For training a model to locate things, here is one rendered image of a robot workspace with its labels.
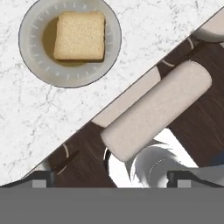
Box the grey round plate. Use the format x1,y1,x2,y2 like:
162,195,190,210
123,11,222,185
17,0,123,89

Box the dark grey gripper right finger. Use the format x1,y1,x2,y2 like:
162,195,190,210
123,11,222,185
166,170,224,189

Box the slice of bread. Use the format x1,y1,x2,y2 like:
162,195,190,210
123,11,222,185
52,10,106,62

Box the white grey round thing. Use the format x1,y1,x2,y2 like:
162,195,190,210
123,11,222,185
103,128,200,189

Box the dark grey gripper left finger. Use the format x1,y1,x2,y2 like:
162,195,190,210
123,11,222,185
0,170,57,189

